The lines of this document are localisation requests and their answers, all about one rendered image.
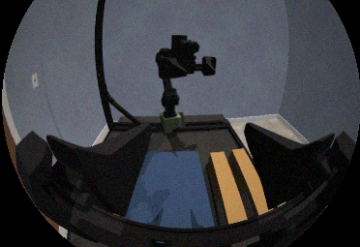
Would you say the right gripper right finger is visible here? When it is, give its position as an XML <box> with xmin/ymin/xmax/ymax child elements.
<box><xmin>244</xmin><ymin>122</ymin><xmax>335</xmax><ymax>210</ymax></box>

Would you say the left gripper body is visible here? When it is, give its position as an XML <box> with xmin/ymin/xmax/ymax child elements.
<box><xmin>158</xmin><ymin>56</ymin><xmax>217</xmax><ymax>79</ymax></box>

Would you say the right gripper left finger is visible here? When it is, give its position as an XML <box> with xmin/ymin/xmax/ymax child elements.
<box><xmin>46</xmin><ymin>122</ymin><xmax>152</xmax><ymax>217</ymax></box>

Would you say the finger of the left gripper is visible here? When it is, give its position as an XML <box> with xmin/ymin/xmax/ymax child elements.
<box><xmin>165</xmin><ymin>58</ymin><xmax>187</xmax><ymax>78</ymax></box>
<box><xmin>204</xmin><ymin>57</ymin><xmax>216</xmax><ymax>76</ymax></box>

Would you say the blue rectangular platform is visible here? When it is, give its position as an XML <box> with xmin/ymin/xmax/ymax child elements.
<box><xmin>124</xmin><ymin>150</ymin><xmax>215</xmax><ymax>229</ymax></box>

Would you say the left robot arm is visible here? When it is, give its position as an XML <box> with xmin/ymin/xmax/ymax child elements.
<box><xmin>156</xmin><ymin>35</ymin><xmax>199</xmax><ymax>118</ymax></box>

